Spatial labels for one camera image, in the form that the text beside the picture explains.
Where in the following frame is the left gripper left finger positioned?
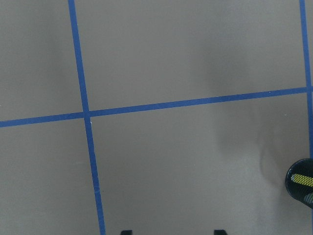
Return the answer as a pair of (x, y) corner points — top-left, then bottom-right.
(120, 230), (133, 235)

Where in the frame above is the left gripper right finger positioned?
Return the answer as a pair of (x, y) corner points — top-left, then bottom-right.
(214, 230), (227, 235)

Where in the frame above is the yellow marker pen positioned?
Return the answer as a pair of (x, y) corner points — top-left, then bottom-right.
(291, 174), (313, 187)

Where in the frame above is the black mesh pen cup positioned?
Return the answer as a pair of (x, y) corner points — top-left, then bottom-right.
(285, 158), (313, 209)

